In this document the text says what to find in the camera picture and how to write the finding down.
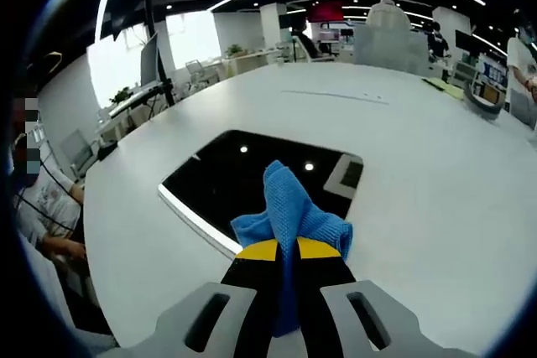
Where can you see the white office chair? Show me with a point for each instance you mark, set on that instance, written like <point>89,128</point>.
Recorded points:
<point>200,71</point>

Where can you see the grey partition panel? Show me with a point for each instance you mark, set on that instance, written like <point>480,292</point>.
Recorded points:
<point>390,50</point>

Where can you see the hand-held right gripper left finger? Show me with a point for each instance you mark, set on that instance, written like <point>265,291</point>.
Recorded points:
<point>247,303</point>

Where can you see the yellow paper sheet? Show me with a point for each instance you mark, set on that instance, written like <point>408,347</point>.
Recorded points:
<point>444,89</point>

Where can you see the grey headset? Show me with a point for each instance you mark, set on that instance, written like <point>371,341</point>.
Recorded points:
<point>482,108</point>

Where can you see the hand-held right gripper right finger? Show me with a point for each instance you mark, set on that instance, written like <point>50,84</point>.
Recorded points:
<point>327,303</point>

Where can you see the blue cleaning cloth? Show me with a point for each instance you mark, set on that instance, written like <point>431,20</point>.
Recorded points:
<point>289,211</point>

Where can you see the red display screen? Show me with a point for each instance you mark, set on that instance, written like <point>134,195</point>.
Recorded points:
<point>326,11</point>

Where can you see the potted plant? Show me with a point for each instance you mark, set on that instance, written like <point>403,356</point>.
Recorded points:
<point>121,96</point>

